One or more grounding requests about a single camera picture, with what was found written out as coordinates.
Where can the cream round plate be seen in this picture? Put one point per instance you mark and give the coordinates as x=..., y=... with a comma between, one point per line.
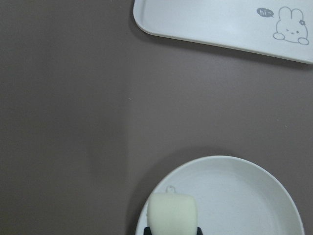
x=233, y=197

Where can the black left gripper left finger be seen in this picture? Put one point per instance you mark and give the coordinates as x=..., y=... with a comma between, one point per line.
x=147, y=231

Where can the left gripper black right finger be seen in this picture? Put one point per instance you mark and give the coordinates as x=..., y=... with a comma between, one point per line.
x=199, y=231

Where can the white bun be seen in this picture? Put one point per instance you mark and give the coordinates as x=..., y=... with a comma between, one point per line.
x=172, y=214

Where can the cream rectangular tray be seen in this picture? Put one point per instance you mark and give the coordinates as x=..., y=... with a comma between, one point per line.
x=277, y=28

